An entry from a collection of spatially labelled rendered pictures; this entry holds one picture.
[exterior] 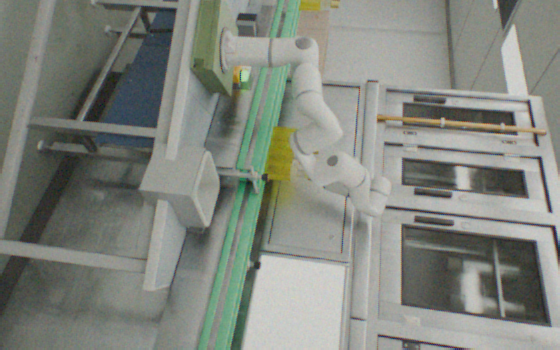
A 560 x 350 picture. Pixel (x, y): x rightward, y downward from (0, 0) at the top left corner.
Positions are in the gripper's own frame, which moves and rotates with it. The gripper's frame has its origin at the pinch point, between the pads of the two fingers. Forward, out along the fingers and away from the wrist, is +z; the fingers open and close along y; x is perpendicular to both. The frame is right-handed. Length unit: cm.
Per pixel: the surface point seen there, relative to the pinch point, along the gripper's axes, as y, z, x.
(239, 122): 15.2, 30.9, -1.9
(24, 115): 33, 90, 35
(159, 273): 17, 26, 60
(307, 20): -236, 149, -362
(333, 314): -13, -25, 43
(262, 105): 13.1, 27.4, -14.3
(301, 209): -13.0, 1.2, 9.4
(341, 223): -13.0, -15.5, 9.0
